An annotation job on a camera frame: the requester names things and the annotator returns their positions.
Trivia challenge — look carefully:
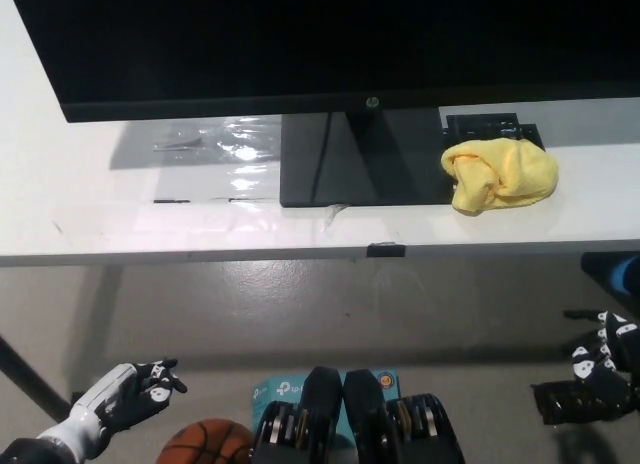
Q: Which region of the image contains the black diagonal desk brace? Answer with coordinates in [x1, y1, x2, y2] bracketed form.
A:
[0, 333, 74, 425]

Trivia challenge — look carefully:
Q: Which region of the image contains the robot left body block black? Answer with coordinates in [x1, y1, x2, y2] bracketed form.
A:
[249, 366, 344, 464]

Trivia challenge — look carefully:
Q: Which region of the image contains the teal tp-link box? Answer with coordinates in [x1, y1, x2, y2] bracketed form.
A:
[249, 367, 402, 450]

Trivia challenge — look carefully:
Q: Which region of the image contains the robot right hand white black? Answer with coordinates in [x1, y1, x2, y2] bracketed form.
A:
[563, 309, 640, 415]

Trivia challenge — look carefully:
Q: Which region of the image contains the black HP monitor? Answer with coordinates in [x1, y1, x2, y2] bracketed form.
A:
[7, 0, 640, 209]

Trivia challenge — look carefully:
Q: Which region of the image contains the black floor tape patch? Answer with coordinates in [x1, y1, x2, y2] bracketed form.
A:
[530, 381, 626, 426]

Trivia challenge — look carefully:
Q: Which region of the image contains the small clear tape piece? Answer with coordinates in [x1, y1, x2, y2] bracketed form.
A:
[319, 202, 349, 233]

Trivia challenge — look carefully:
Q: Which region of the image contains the orange basketball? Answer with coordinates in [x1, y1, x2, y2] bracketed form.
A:
[158, 418, 256, 464]

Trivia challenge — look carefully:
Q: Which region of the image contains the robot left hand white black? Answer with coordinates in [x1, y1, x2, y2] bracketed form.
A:
[37, 357, 189, 461]

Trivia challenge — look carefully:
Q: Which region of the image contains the yellow microfiber cloth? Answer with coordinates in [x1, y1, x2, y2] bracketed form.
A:
[440, 137, 560, 217]

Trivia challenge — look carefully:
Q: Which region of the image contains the small black tape piece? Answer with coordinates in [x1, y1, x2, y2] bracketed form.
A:
[366, 241, 406, 259]

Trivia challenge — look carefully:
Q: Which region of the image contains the blue round object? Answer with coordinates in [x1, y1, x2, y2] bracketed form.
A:
[607, 256, 640, 293]

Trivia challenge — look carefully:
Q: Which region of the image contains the clear plastic film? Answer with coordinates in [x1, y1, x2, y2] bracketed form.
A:
[149, 116, 281, 205]

